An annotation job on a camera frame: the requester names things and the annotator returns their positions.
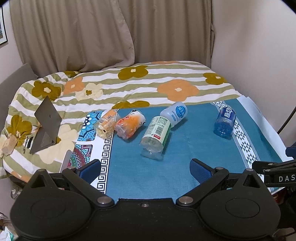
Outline clear orange-label vitamin water cup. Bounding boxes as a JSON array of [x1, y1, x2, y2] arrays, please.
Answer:
[[93, 109, 121, 139]]

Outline green-label clear plastic cup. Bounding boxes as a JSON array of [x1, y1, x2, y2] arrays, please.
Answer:
[[140, 116, 171, 161]]

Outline orange fruit-print plastic cup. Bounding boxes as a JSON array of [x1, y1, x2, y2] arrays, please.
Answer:
[[114, 109, 146, 140]]

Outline white blue-logo plastic cup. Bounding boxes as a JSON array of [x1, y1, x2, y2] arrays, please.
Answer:
[[159, 101, 188, 128]]

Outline white tray board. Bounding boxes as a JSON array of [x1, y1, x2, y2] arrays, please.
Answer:
[[60, 150, 72, 173]]

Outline teal patterned cloth mat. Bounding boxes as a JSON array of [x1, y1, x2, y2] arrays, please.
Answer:
[[68, 96, 289, 200]]

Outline floral striped quilt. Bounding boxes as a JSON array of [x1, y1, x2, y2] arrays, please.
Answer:
[[1, 61, 239, 181]]

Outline black cable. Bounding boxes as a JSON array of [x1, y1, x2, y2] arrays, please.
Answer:
[[276, 110, 296, 135]]

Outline framed picture on wall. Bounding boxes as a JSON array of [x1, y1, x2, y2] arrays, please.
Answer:
[[0, 6, 8, 45]]

